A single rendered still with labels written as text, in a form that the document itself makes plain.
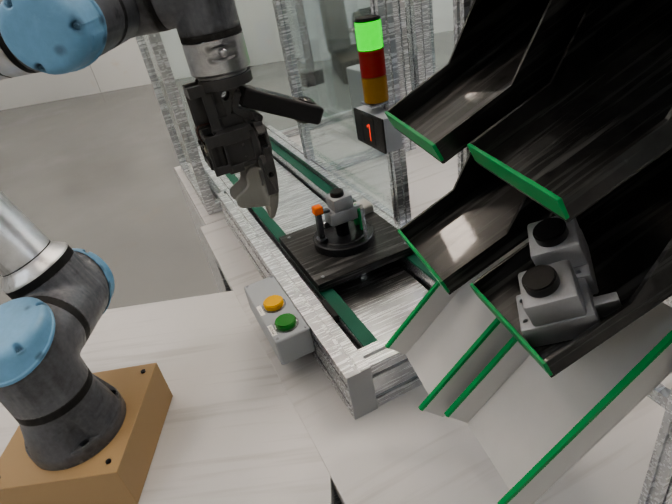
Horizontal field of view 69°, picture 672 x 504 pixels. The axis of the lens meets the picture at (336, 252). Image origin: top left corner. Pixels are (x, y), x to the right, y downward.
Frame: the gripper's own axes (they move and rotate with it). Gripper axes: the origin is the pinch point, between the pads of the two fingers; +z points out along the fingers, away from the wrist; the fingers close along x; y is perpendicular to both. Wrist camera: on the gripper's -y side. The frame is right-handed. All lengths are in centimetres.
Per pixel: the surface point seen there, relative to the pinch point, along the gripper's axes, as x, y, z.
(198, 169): -87, 1, 21
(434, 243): 19.8, -14.5, 2.7
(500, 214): 24.1, -21.3, -0.7
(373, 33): -21.4, -31.2, -16.2
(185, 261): -222, 14, 122
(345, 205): -22.7, -20.3, 16.1
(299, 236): -33.7, -11.7, 25.6
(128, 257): -255, 47, 121
